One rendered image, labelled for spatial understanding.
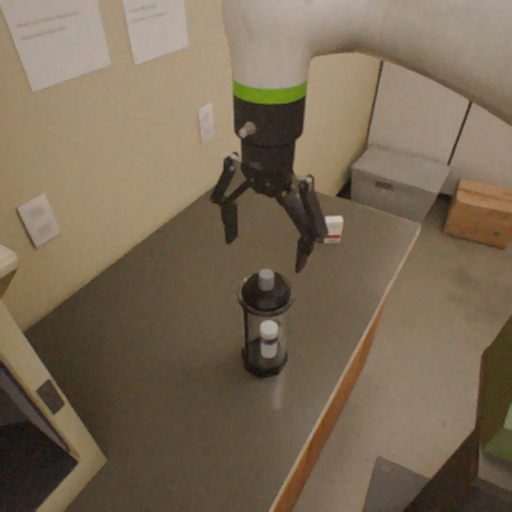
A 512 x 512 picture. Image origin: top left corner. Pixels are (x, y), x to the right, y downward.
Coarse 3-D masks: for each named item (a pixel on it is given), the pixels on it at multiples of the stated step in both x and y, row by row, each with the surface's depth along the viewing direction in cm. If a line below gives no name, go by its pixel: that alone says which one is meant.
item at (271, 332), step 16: (256, 272) 77; (240, 288) 74; (288, 304) 71; (256, 320) 73; (272, 320) 73; (288, 320) 78; (256, 336) 76; (272, 336) 76; (256, 352) 80; (272, 352) 80
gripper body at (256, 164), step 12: (240, 144) 53; (252, 144) 51; (288, 144) 51; (252, 156) 52; (264, 156) 51; (276, 156) 51; (288, 156) 52; (240, 168) 58; (252, 168) 53; (264, 168) 52; (276, 168) 52; (288, 168) 53; (264, 180) 56; (276, 180) 55; (288, 180) 54; (264, 192) 58
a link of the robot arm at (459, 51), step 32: (384, 0) 39; (416, 0) 37; (448, 0) 34; (480, 0) 32; (352, 32) 43; (384, 32) 40; (416, 32) 37; (448, 32) 34; (480, 32) 31; (416, 64) 39; (448, 64) 35; (480, 64) 32; (480, 96) 33
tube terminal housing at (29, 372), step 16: (0, 304) 42; (0, 320) 43; (0, 336) 44; (16, 336) 46; (0, 352) 45; (16, 352) 46; (32, 352) 49; (16, 368) 47; (32, 368) 49; (32, 384) 50; (32, 400) 55; (48, 416) 59; (64, 416) 58; (64, 432) 59; (80, 432) 63; (80, 448) 64; (96, 448) 68; (80, 464) 66; (96, 464) 70; (64, 480) 64; (80, 480) 68; (64, 496) 65
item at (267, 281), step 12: (252, 276) 74; (264, 276) 70; (276, 276) 74; (252, 288) 72; (264, 288) 71; (276, 288) 72; (288, 288) 73; (252, 300) 71; (264, 300) 70; (276, 300) 70
